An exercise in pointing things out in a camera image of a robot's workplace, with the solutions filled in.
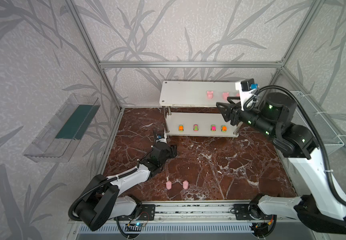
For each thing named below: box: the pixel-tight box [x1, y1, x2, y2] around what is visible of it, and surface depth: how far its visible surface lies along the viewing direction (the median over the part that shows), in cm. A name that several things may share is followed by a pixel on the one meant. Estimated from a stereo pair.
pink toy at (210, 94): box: [207, 91, 214, 99], surface depth 79 cm
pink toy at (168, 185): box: [166, 180, 172, 190], surface depth 83 cm
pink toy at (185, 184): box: [182, 180, 189, 190], surface depth 83 cm
